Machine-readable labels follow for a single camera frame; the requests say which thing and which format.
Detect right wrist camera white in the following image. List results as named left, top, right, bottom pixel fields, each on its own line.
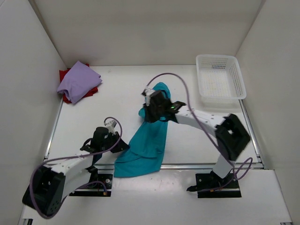
left=142, top=86, right=155, bottom=106

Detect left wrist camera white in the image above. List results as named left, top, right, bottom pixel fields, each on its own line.
left=105, top=120, right=117, bottom=133

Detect red t shirt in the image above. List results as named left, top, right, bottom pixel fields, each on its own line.
left=58, top=62, right=99, bottom=104

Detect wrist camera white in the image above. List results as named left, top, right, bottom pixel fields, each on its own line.
left=142, top=86, right=155, bottom=106
left=105, top=120, right=117, bottom=133

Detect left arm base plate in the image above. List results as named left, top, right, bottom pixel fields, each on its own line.
left=69, top=170, right=113, bottom=197

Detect purple cable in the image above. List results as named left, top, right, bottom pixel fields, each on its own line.
left=145, top=73, right=254, bottom=181
left=29, top=116, right=123, bottom=219

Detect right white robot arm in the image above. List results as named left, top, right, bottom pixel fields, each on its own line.
left=142, top=89, right=251, bottom=192

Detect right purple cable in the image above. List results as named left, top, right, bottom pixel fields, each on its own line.
left=145, top=73, right=254, bottom=181

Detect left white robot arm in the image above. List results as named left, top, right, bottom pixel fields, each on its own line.
left=22, top=126, right=129, bottom=218

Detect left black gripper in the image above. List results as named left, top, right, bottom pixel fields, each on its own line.
left=101, top=131, right=129, bottom=153

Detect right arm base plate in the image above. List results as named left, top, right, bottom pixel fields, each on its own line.
left=187, top=172, right=242, bottom=198

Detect white plastic basket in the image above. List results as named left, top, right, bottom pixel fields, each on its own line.
left=196, top=54, right=247, bottom=105

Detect lilac t shirt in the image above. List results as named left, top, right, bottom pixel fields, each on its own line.
left=56, top=60, right=103, bottom=105

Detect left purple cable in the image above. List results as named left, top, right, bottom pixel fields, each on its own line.
left=29, top=116, right=123, bottom=219

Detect teal cloth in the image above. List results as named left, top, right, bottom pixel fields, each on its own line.
left=113, top=82, right=173, bottom=179

